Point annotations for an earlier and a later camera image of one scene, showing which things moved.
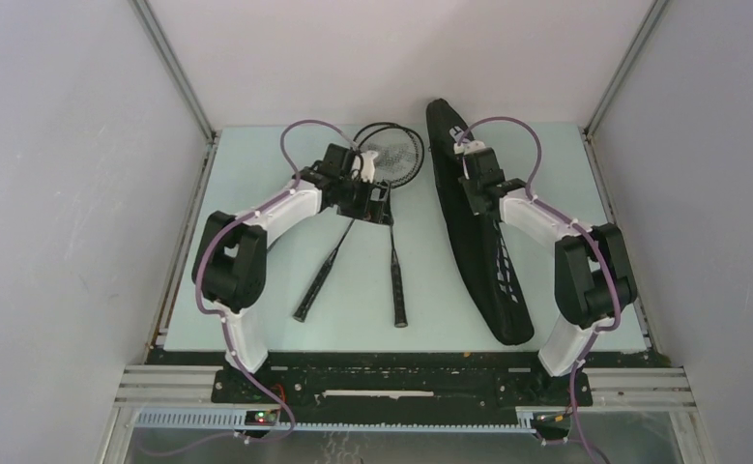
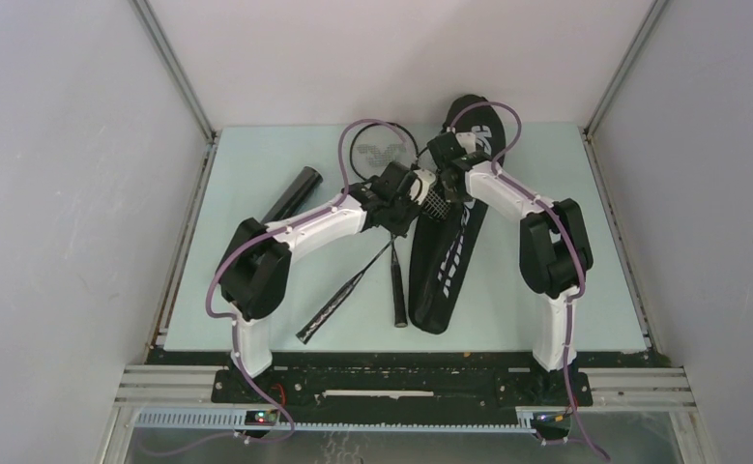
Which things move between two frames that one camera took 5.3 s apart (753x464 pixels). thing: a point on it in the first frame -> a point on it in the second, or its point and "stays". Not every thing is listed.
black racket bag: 481,238 -> 442,252
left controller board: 260,418 stays
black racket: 400,157 -> 436,206
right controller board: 551,420 stays
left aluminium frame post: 176,68 stays
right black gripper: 468,186 -> 456,196
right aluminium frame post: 651,15 stays
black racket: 400,161 stays
